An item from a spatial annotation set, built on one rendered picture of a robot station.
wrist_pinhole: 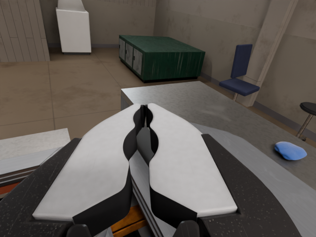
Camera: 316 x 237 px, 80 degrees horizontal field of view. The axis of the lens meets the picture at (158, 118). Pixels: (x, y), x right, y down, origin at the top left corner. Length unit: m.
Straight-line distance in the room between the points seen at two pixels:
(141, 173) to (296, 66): 3.18
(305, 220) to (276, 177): 0.14
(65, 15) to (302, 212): 5.60
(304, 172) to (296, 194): 0.17
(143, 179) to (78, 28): 5.19
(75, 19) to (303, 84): 5.03
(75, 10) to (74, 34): 0.56
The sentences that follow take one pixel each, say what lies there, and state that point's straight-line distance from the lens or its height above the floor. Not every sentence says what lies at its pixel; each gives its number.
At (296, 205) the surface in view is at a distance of 0.70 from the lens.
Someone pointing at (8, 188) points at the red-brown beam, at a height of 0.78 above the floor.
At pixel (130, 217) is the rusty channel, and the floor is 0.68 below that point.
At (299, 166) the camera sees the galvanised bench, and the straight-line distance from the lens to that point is 0.90.
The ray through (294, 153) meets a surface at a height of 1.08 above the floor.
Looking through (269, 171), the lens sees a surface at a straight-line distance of 0.76.
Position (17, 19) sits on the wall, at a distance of 5.21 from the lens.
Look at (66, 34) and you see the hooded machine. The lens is 5.76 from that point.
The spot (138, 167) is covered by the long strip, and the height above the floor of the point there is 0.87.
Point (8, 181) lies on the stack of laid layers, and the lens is 1.01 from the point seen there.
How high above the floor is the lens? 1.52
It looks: 32 degrees down
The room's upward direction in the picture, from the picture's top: 8 degrees clockwise
